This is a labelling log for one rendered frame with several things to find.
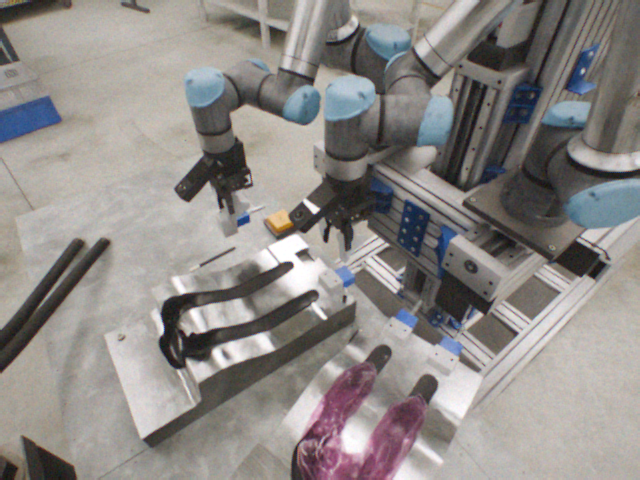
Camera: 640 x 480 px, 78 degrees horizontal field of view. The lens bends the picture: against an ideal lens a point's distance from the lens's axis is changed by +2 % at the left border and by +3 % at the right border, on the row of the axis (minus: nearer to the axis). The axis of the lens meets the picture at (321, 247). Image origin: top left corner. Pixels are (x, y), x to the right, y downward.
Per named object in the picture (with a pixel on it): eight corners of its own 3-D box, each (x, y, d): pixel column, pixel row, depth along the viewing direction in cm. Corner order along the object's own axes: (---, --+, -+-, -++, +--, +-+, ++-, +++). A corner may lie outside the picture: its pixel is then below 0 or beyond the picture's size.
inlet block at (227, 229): (261, 208, 108) (259, 193, 104) (270, 218, 105) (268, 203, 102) (217, 227, 103) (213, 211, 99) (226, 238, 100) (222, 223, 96)
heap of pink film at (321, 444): (360, 354, 83) (363, 335, 78) (436, 407, 76) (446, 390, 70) (277, 461, 70) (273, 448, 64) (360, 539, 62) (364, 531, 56)
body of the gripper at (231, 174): (254, 189, 94) (247, 145, 85) (221, 202, 91) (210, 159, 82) (239, 173, 98) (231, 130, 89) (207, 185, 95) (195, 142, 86)
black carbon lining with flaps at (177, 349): (289, 262, 99) (286, 236, 92) (325, 305, 90) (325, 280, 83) (153, 331, 86) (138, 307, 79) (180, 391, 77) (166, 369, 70)
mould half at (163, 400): (298, 255, 110) (295, 220, 100) (354, 321, 96) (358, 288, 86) (114, 348, 91) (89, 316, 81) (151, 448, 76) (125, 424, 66)
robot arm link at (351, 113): (382, 97, 55) (321, 95, 56) (374, 163, 63) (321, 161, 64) (380, 73, 60) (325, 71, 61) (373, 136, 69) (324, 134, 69)
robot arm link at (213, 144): (204, 141, 78) (188, 123, 83) (209, 160, 82) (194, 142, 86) (238, 129, 81) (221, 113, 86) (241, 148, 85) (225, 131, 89)
